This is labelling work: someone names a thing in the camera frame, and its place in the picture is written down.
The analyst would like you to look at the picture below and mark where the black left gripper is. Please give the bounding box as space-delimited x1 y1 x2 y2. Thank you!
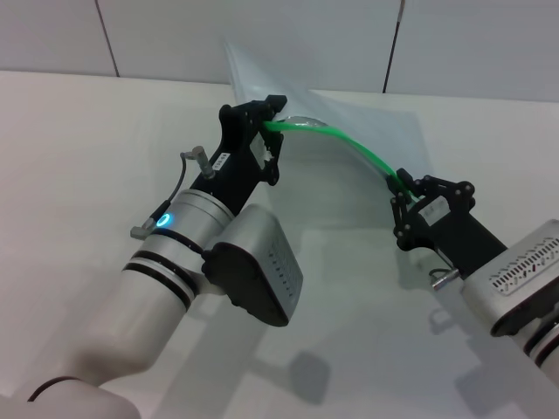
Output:
191 94 288 218

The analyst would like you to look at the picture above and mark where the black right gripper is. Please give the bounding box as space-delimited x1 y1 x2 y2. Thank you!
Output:
387 168 511 281

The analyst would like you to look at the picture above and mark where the translucent green-zip document bag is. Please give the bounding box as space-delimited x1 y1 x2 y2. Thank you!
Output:
222 37 438 289

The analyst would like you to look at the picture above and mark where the grey left gripper cable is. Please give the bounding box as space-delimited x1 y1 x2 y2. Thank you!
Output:
129 146 217 239

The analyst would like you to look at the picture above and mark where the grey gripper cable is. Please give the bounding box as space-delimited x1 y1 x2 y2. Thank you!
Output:
430 266 462 290
129 146 217 239

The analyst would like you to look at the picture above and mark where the grey right gripper cable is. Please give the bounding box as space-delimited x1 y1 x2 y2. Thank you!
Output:
430 266 462 290

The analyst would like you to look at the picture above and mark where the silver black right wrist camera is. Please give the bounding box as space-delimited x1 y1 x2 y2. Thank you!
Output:
462 219 559 337

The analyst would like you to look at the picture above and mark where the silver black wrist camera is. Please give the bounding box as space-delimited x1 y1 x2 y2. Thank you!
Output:
462 219 559 337
201 203 305 327

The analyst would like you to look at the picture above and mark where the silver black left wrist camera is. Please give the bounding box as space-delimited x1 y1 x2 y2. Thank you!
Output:
201 203 305 327

